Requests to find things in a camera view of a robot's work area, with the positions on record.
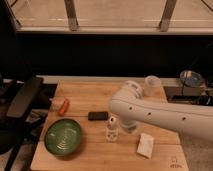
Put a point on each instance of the clear plastic cup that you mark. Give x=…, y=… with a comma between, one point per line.
x=151, y=85

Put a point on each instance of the white folded cloth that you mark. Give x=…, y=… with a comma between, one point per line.
x=145, y=146

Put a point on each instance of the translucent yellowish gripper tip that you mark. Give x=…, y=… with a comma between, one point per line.
x=129, y=128

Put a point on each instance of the black rectangular block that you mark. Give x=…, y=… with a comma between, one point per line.
x=97, y=116

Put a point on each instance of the green ribbed bowl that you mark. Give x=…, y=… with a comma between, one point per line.
x=63, y=137

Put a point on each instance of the small clear bottle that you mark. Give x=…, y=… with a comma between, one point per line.
x=112, y=129

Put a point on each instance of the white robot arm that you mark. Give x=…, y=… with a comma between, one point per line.
x=195, y=120

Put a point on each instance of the round blue plate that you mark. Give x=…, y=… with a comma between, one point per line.
x=191, y=78

